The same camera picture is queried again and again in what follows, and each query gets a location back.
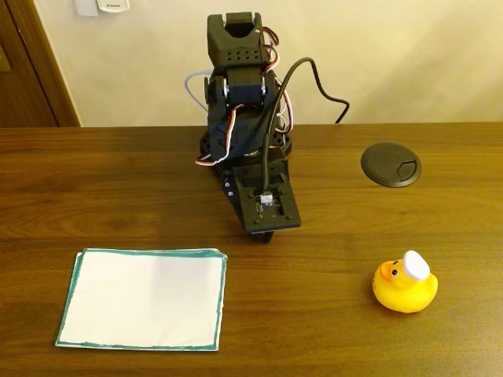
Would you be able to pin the yellow duck toy white hat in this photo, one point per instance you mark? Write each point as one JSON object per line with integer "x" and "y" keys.
{"x": 408, "y": 292}

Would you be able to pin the black round desk grommet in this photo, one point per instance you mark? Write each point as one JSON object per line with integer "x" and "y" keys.
{"x": 383, "y": 163}

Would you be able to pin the white paper green border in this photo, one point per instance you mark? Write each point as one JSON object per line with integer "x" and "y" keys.
{"x": 145, "y": 298}

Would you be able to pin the brown wooden door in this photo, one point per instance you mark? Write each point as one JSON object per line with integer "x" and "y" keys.
{"x": 27, "y": 78}

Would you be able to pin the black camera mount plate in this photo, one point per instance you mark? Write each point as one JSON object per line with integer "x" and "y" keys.
{"x": 288, "y": 218}

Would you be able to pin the white wall controller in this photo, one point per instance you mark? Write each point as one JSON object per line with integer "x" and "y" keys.
{"x": 113, "y": 4}

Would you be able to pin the white wall plate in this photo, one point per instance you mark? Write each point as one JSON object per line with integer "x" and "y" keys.
{"x": 85, "y": 7}

